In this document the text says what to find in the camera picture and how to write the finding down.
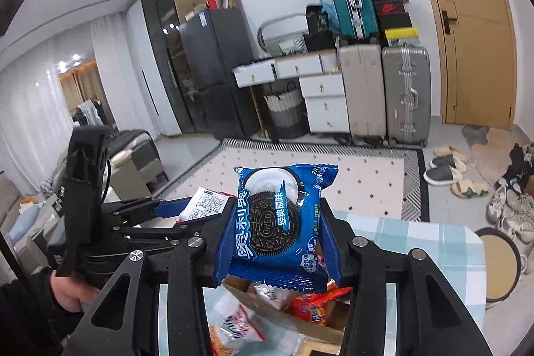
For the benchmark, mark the cardboard box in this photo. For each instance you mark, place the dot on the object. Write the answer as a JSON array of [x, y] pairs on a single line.
[[300, 329]]

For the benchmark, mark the round beige floor mat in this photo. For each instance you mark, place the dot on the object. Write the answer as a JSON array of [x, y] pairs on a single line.
[[496, 160]]

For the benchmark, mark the white grey snack packet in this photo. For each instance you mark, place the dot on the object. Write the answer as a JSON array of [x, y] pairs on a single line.
[[269, 295]]

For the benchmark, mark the white black print packet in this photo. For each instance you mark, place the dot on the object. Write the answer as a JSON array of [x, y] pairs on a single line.
[[204, 206]]

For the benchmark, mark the woven laundry basket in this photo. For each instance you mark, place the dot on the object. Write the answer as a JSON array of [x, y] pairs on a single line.
[[285, 118]]

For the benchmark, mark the plain black shoe box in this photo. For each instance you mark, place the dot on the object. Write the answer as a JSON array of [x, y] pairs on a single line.
[[393, 22]]

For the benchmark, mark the clear plastic bag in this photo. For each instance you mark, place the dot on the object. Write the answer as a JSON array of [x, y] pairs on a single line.
[[285, 341]]

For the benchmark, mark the round wooden stool black rim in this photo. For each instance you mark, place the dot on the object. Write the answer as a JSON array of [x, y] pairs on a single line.
[[496, 264]]

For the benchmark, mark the grey slipper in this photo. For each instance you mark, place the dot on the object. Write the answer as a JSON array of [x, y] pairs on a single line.
[[446, 163], [442, 174]]

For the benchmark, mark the white desk with drawers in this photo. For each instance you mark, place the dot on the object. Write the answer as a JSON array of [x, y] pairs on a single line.
[[325, 105]]

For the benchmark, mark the teal suitcase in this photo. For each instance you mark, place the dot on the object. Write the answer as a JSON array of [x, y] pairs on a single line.
[[348, 1]]

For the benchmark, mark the beige suitcase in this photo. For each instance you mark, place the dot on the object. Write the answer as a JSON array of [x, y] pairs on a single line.
[[363, 97]]

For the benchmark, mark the wooden door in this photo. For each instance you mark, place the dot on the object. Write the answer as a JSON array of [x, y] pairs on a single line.
[[475, 47]]

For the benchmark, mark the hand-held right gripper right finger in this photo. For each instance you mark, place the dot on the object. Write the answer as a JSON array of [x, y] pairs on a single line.
[[331, 251]]

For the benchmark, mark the blue cookie packet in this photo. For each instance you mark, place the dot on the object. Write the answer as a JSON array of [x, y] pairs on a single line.
[[271, 222]]

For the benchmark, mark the white sheer curtain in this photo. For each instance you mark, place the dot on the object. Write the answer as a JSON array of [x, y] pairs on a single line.
[[33, 110]]

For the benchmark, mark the person's left forearm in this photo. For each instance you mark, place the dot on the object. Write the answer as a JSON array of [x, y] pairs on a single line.
[[25, 318]]

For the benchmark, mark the black printed bag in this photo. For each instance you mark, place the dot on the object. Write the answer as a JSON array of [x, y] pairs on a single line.
[[319, 20]]

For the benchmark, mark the white tall cabinet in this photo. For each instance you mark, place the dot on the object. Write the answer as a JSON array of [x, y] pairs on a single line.
[[154, 80]]

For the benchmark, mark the light blue pillow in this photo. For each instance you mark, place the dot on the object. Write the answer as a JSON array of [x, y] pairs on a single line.
[[21, 226]]

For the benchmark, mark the white striped small basket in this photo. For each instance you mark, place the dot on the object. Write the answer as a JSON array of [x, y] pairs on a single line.
[[291, 47]]

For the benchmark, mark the beige green slipper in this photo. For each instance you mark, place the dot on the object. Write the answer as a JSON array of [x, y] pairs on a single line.
[[469, 188]]

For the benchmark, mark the pile of loose sneakers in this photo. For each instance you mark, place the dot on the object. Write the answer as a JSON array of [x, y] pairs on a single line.
[[513, 206]]

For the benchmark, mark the yellow black shoe box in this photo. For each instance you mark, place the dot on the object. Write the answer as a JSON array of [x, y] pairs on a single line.
[[400, 35]]

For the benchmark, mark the orange noodle snack packet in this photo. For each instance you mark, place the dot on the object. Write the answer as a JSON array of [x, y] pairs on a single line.
[[219, 347]]

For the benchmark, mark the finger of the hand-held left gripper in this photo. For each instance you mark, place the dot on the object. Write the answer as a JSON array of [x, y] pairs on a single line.
[[171, 208], [154, 235]]

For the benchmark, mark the blue plastic bag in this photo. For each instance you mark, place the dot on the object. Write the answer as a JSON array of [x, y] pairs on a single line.
[[327, 12]]

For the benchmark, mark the dark glass cabinet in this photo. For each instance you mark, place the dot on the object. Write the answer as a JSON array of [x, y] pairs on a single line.
[[167, 47]]

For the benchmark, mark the dark grey refrigerator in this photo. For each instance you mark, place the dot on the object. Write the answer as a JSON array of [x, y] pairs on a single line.
[[217, 68]]

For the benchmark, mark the white red blue snack packet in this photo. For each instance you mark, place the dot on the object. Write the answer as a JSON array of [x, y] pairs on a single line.
[[237, 324]]

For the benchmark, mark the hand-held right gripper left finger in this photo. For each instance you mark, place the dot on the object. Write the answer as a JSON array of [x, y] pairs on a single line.
[[196, 256]]

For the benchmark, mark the person's left hand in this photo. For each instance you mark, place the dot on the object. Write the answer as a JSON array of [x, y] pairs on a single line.
[[71, 293]]

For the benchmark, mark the grey floor mat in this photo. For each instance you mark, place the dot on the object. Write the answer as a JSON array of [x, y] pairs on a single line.
[[475, 135]]

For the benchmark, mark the rounded mirror silver frame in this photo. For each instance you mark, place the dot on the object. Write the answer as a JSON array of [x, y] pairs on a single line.
[[275, 30]]

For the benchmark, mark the cream dotted rug striped border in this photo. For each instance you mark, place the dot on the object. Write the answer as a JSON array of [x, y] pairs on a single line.
[[354, 181]]

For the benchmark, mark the grey sofa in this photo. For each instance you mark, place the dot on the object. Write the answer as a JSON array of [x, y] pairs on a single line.
[[142, 168]]

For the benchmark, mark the brown curtain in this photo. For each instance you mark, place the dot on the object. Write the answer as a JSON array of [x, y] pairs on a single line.
[[83, 85]]

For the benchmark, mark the silver suitcase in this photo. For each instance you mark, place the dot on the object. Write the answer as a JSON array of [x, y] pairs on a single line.
[[406, 97]]

